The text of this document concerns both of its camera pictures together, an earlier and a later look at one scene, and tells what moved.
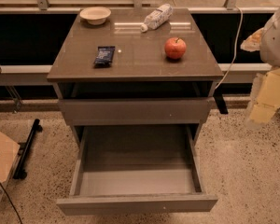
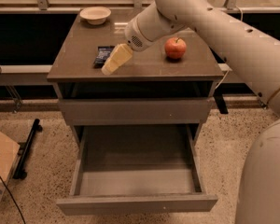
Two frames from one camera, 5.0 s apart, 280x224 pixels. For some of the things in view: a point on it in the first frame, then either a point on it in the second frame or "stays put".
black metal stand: x=20 y=173 stays put
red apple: x=175 y=48 stays put
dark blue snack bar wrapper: x=105 y=56 stays put
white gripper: x=276 y=42 -> x=134 y=35
